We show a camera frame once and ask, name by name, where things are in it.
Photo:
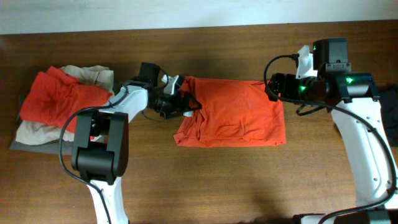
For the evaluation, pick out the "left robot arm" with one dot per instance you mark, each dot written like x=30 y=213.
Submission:
x=100 y=150

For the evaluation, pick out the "folded beige garment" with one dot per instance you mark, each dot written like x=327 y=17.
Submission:
x=33 y=133

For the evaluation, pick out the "black garment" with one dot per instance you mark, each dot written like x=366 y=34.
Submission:
x=388 y=101

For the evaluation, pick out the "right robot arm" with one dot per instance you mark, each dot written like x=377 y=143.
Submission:
x=324 y=80

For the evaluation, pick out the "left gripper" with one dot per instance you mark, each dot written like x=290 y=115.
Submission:
x=177 y=107

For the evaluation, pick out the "folded red shirt on stack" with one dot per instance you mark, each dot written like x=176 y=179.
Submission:
x=55 y=95

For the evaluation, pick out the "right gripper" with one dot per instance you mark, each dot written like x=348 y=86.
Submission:
x=275 y=82

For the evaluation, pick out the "folded grey garment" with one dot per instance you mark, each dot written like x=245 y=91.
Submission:
x=47 y=148

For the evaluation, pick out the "red soccer t-shirt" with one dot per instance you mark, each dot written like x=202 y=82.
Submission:
x=234 y=113

